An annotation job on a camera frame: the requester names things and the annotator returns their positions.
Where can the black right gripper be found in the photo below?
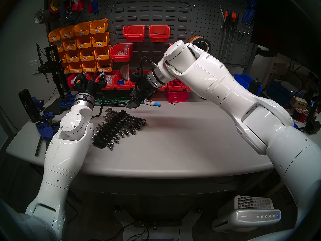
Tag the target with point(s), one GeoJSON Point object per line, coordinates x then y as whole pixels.
{"type": "Point", "coordinates": [143, 87]}

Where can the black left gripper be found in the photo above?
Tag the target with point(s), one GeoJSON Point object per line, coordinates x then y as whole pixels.
{"type": "Point", "coordinates": [89, 86]}

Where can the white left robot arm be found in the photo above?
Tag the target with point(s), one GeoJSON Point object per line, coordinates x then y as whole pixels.
{"type": "Point", "coordinates": [67, 152]}

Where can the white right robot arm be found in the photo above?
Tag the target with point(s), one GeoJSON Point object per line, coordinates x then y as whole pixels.
{"type": "Point", "coordinates": [238, 100]}

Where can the yellow bin labelled M2.5-5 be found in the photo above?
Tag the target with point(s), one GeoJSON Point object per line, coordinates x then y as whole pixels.
{"type": "Point", "coordinates": [89, 66]}

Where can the white glue bottle blue cap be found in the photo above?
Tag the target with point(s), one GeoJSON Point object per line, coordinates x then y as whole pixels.
{"type": "Point", "coordinates": [150, 102]}

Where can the clear labelled screw bags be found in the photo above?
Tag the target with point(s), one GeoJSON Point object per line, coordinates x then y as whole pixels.
{"type": "Point", "coordinates": [109, 79]}

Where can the yellow bin labelled M4-0.7 HEX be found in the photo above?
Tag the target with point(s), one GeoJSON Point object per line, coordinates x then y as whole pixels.
{"type": "Point", "coordinates": [104, 65]}

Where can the thin black rod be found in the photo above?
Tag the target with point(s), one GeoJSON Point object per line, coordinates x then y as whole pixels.
{"type": "Point", "coordinates": [117, 102]}
{"type": "Point", "coordinates": [112, 105]}

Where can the green cutting mat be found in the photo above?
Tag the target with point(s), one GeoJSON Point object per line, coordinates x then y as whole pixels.
{"type": "Point", "coordinates": [117, 101]}

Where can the largest chrome racked wrench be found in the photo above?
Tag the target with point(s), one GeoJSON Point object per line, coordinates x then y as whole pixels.
{"type": "Point", "coordinates": [140, 121]}

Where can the black marker pen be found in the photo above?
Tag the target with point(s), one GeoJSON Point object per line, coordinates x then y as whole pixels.
{"type": "Point", "coordinates": [153, 93]}

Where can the yellow bin labelled M2.5-6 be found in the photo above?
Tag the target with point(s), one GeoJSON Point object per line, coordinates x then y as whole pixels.
{"type": "Point", "coordinates": [75, 67]}

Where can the chrome racked ratchet wrench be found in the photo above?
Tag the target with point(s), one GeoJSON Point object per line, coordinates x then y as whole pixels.
{"type": "Point", "coordinates": [137, 126]}
{"type": "Point", "coordinates": [116, 141]}
{"type": "Point", "coordinates": [116, 137]}
{"type": "Point", "coordinates": [122, 135]}
{"type": "Point", "coordinates": [126, 133]}

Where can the yellow bin labelled M3-8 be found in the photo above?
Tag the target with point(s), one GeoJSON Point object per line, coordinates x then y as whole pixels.
{"type": "Point", "coordinates": [86, 54]}

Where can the yellow bin labelled M3-6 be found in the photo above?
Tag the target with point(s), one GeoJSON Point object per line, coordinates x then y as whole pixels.
{"type": "Point", "coordinates": [101, 52]}

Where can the blue plastic cap piece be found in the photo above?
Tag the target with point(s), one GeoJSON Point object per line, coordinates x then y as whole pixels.
{"type": "Point", "coordinates": [120, 81]}

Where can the yellow bin labelled M2.5-8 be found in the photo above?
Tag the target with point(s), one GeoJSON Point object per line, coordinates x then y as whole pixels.
{"type": "Point", "coordinates": [65, 68]}

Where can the yellow bin labelled M3-12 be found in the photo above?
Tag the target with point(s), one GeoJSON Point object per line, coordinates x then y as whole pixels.
{"type": "Point", "coordinates": [72, 56]}

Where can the clear packet of parts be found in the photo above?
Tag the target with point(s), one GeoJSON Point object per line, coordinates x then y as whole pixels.
{"type": "Point", "coordinates": [124, 71]}

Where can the red hanging storage bin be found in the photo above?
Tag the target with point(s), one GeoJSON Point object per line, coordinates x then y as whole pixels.
{"type": "Point", "coordinates": [121, 57]}
{"type": "Point", "coordinates": [159, 33]}
{"type": "Point", "coordinates": [134, 33]}

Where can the yellow bin labelled M3-16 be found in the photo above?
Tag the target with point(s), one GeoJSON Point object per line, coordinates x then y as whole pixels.
{"type": "Point", "coordinates": [62, 57]}

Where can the blue bar clamp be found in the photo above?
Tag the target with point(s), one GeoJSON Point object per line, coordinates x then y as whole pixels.
{"type": "Point", "coordinates": [46, 131]}
{"type": "Point", "coordinates": [47, 115]}
{"type": "Point", "coordinates": [38, 103]}
{"type": "Point", "coordinates": [66, 103]}

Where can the yellow bin labelled M4-6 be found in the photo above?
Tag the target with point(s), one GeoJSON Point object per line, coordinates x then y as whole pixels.
{"type": "Point", "coordinates": [84, 41]}

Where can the yellow bin labelled M3-4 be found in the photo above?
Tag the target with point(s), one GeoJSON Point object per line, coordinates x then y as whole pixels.
{"type": "Point", "coordinates": [100, 39]}

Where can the clear plastic parts box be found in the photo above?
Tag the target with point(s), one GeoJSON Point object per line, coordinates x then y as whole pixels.
{"type": "Point", "coordinates": [123, 50]}

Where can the black soldering iron stand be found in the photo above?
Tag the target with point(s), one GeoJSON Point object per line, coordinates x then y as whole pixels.
{"type": "Point", "coordinates": [54, 67]}

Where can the yellow bin labelled M4X4X6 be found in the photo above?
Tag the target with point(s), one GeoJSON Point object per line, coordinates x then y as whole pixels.
{"type": "Point", "coordinates": [69, 44]}

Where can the yellow bin labelled M4X6X6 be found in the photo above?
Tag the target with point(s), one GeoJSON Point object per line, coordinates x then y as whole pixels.
{"type": "Point", "coordinates": [58, 46]}

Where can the smallest chrome racked wrench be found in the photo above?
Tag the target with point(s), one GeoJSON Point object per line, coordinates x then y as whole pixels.
{"type": "Point", "coordinates": [110, 147]}

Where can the yellow bin labelled M3X6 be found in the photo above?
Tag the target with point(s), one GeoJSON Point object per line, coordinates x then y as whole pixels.
{"type": "Point", "coordinates": [98, 26]}

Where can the yellow bin labelled M3X8 BAD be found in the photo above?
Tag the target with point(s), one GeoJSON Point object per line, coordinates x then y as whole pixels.
{"type": "Point", "coordinates": [67, 32]}

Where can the black wrench holder rack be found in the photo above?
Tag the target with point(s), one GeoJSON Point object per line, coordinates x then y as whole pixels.
{"type": "Point", "coordinates": [100, 143]}

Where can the yellow bin labelled M3X5X4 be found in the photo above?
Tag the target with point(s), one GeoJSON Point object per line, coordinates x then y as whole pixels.
{"type": "Point", "coordinates": [54, 35]}

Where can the black soldering iron pen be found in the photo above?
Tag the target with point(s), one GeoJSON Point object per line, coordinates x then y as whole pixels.
{"type": "Point", "coordinates": [39, 56]}

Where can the black screw clamp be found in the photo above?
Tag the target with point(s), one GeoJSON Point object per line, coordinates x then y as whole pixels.
{"type": "Point", "coordinates": [67, 15]}

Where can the black ribbed cylinder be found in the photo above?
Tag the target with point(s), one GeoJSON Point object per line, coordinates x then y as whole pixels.
{"type": "Point", "coordinates": [254, 86]}
{"type": "Point", "coordinates": [28, 105]}

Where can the red clamp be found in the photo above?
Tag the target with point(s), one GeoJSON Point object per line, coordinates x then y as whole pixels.
{"type": "Point", "coordinates": [78, 4]}

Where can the red yellow tape roll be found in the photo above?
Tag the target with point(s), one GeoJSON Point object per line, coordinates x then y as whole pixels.
{"type": "Point", "coordinates": [51, 4]}

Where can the large orange white tape roll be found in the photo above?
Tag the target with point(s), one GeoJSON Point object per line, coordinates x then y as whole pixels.
{"type": "Point", "coordinates": [193, 38]}

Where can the grey pegboard back panel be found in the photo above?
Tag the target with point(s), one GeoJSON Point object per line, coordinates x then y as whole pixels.
{"type": "Point", "coordinates": [200, 17]}

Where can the black power strip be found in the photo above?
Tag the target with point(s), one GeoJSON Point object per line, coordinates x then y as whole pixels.
{"type": "Point", "coordinates": [156, 224]}

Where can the black carabiner hook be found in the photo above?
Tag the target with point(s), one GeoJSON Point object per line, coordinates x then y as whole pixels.
{"type": "Point", "coordinates": [240, 37]}

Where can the dark blue crate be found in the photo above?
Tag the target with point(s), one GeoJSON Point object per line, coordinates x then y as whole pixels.
{"type": "Point", "coordinates": [278, 92]}

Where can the white Coway air purifier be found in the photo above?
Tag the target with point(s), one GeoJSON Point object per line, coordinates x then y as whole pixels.
{"type": "Point", "coordinates": [250, 214]}

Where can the small cardboard box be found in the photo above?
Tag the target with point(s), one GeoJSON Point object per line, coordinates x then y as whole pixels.
{"type": "Point", "coordinates": [299, 102]}

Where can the black computer monitor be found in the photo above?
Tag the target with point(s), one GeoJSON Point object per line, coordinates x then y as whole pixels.
{"type": "Point", "coordinates": [288, 24]}

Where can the black bench device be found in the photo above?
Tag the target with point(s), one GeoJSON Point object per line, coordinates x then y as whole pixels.
{"type": "Point", "coordinates": [313, 125]}

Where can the white wall plate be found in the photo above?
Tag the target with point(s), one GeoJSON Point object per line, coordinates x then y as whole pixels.
{"type": "Point", "coordinates": [33, 67]}

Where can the grey duct tape roll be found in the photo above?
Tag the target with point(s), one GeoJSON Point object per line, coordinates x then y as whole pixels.
{"type": "Point", "coordinates": [40, 16]}

